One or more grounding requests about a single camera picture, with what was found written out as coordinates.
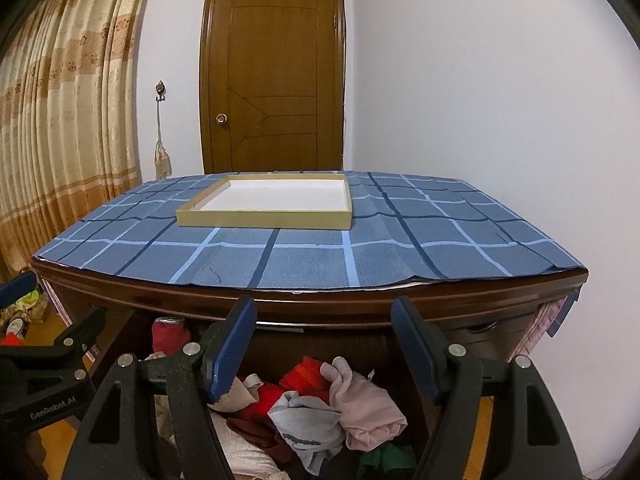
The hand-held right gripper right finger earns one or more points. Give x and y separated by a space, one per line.
415 352

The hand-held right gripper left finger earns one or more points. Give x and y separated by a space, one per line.
234 347

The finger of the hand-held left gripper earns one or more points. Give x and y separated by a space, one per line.
60 347
17 292

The dark red grey-waistband underwear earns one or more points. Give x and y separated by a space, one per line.
170 337

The wooden drawer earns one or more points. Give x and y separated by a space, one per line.
350 350

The bright red underwear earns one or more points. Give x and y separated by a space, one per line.
302 375

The light grey underwear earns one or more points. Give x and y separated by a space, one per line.
305 417

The beige lace underwear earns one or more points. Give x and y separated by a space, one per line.
240 452

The maroon underwear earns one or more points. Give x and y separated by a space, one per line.
252 430

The colourful floor clutter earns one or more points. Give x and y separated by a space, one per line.
27 305

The dark wooden dresser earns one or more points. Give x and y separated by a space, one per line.
350 305

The green cloth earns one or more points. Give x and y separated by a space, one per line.
387 462

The blue plaid tablecloth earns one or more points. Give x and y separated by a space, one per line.
310 260

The beige patterned curtain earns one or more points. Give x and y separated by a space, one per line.
65 110

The beige curtain tassel tieback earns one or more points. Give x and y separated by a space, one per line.
161 160

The brass door knob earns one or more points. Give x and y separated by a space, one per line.
221 119

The brown wooden door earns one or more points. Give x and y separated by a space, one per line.
275 85

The metal wall hook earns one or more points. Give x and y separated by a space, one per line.
160 88

